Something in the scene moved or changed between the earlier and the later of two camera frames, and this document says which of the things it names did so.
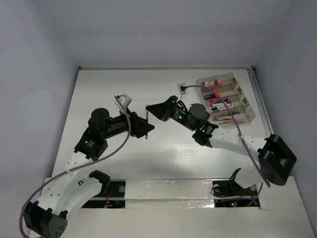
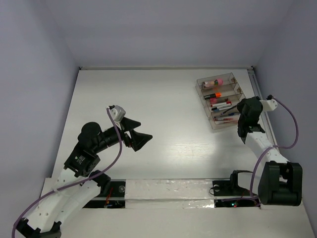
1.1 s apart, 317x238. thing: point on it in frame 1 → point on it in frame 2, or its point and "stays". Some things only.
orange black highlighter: x=212 y=95 stays
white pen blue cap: x=221 y=109 stays
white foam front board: x=184 y=208 stays
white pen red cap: x=220 y=104 stays
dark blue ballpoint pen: x=228 y=114 stays
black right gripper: x=164 y=110 → x=240 y=104
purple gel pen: x=146 y=135 → x=222 y=113
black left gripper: x=138 y=125 → x=137 y=139
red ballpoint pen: x=223 y=119 stays
